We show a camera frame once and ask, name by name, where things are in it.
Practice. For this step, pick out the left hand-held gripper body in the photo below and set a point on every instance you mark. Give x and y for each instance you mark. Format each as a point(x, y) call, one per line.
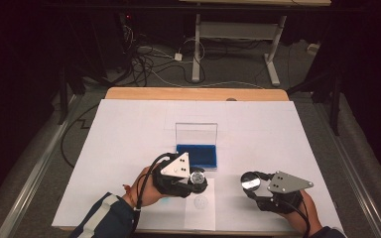
point(177, 170)

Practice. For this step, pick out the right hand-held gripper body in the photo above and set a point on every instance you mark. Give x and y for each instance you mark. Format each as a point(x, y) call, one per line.
point(286, 183)

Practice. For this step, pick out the blue ink pad clear box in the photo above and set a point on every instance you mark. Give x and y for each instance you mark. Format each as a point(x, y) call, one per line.
point(205, 155)

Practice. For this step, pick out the person's right hand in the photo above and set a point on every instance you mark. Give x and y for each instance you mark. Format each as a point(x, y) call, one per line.
point(306, 214)

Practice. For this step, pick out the person's left hand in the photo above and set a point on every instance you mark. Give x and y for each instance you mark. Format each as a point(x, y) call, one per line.
point(145, 191)

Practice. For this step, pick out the small white paper sheet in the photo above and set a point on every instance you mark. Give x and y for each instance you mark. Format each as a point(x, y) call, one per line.
point(200, 218)

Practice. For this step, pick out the large white table sheet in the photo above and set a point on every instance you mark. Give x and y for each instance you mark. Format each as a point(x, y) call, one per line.
point(261, 139)

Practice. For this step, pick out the black metal stand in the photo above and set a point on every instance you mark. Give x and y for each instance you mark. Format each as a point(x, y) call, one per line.
point(63, 99)
point(335, 109)

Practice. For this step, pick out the white power adapter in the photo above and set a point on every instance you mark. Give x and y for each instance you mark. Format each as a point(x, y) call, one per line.
point(178, 57)

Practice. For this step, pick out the small white floor box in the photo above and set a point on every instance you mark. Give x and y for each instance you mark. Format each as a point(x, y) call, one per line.
point(313, 49)

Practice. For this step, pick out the dark device with red light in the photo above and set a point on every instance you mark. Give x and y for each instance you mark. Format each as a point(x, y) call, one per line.
point(125, 29)

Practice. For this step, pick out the aluminium floor rail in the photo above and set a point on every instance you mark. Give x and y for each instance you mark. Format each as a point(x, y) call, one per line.
point(354, 172)
point(36, 175)

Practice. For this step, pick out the white frame desk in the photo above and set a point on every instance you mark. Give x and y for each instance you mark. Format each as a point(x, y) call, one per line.
point(196, 49)

